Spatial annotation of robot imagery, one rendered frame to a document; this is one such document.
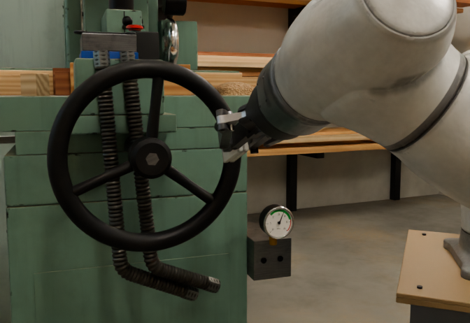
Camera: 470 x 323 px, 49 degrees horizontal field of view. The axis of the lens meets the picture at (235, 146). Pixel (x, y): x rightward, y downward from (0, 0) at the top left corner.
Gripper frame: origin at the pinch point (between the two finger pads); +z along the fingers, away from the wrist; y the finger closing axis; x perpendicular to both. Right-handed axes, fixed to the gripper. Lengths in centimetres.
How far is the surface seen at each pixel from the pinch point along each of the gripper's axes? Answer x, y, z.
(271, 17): -157, -125, 243
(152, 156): -0.2, 11.0, 5.1
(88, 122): -8.2, 19.3, 13.4
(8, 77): -24, 33, 34
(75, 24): -43, 19, 47
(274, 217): 8.3, -14.2, 22.9
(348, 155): -62, -195, 286
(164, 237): 11.0, 9.1, 10.8
